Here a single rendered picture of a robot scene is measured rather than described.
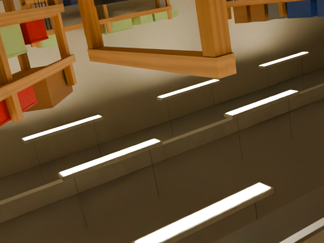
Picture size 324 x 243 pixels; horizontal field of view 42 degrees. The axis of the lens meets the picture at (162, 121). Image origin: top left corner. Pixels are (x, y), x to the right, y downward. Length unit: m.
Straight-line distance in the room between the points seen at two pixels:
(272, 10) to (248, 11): 0.56
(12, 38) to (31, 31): 0.31
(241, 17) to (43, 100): 3.96
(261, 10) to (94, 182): 3.92
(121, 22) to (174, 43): 1.78
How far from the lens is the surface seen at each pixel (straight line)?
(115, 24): 8.94
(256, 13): 6.60
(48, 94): 3.73
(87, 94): 9.35
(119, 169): 7.63
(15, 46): 3.35
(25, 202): 7.24
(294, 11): 6.02
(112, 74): 9.53
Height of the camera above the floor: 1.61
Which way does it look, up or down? 17 degrees up
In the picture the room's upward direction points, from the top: 170 degrees clockwise
